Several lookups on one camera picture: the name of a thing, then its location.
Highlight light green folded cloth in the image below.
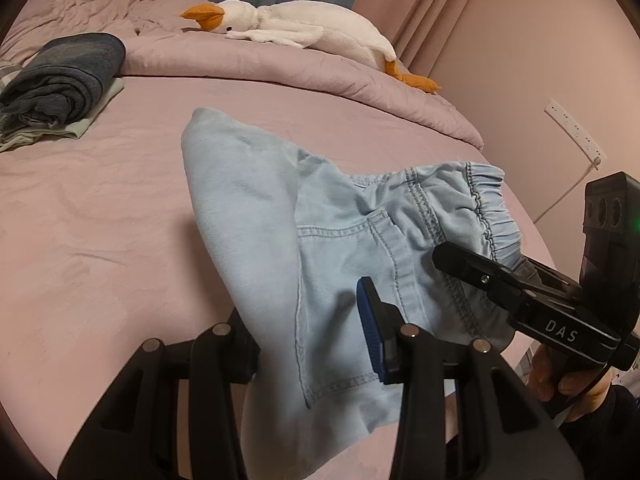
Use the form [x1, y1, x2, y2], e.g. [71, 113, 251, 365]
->
[0, 77, 125, 153]

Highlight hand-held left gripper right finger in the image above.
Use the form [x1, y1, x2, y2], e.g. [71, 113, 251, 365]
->
[356, 276, 586, 480]

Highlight white goose plush toy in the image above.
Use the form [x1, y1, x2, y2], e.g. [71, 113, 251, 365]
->
[180, 0, 443, 93]

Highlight pink bed sheet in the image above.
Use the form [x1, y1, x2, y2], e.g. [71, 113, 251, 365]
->
[0, 75, 557, 480]

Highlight pink duvet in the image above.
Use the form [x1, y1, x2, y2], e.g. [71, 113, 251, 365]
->
[0, 0, 485, 150]

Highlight white power cable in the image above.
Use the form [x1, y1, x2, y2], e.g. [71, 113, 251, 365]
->
[532, 155, 603, 223]

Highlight white power strip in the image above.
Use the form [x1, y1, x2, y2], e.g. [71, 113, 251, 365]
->
[544, 99, 607, 158]

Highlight person's right forearm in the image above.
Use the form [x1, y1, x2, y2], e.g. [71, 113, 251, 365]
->
[555, 382, 640, 480]

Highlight light blue denim pants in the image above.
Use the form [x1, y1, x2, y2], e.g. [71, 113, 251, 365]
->
[180, 107, 525, 433]

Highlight person's right hand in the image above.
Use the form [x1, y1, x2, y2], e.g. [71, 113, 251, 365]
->
[527, 342, 613, 423]

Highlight dark grey folded garment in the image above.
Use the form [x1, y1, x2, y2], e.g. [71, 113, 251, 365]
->
[0, 32, 127, 131]

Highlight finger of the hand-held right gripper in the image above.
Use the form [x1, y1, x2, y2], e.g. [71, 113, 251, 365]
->
[520, 255, 586, 302]
[431, 241, 540, 311]

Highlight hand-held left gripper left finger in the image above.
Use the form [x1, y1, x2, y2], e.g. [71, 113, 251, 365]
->
[56, 305, 262, 480]

